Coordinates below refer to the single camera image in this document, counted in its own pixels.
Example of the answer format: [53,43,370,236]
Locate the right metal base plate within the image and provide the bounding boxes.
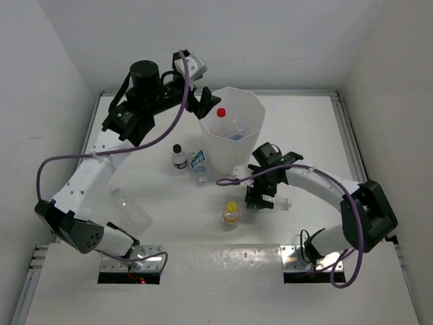
[280,244,340,274]

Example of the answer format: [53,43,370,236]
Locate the red cap plastic bottle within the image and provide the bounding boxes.
[210,108,229,137]

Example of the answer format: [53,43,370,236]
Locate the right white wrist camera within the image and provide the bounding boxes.
[233,165,254,188]

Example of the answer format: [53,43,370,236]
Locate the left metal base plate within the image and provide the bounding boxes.
[100,245,164,273]

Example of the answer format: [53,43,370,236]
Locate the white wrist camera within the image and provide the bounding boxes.
[233,165,254,188]
[172,50,208,81]

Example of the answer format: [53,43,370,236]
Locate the purple cable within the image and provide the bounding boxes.
[36,49,169,272]
[215,162,365,288]

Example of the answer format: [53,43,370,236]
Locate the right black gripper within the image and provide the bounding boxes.
[244,165,280,209]

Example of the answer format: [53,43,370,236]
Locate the blue label plastic bottle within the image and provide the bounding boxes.
[227,119,246,141]

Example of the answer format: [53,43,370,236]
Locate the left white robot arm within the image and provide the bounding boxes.
[35,51,221,258]

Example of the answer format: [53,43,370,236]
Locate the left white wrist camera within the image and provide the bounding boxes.
[172,50,208,81]

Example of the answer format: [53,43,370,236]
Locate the metal base plate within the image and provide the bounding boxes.
[100,245,164,273]
[280,244,340,274]

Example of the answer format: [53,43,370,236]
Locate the light blue label bottle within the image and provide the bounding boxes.
[189,150,209,186]

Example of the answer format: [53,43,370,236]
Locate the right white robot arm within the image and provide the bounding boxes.
[245,142,398,263]

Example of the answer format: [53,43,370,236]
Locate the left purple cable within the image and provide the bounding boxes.
[36,49,169,272]

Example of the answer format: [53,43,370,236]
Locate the clear unlabelled plastic bottle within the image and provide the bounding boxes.
[110,188,153,236]

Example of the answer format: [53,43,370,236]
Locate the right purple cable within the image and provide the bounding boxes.
[215,162,365,288]

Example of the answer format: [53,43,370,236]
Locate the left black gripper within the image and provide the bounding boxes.
[144,74,219,118]

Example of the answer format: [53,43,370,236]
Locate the yellow cap small bottle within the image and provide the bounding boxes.
[222,201,240,230]

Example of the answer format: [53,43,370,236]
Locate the white octagonal plastic bin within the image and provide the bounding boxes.
[199,87,266,175]

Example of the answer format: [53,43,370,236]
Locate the black cap small bottle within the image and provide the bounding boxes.
[171,144,188,172]

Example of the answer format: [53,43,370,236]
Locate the green label plastic bottle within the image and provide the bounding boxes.
[247,195,292,214]

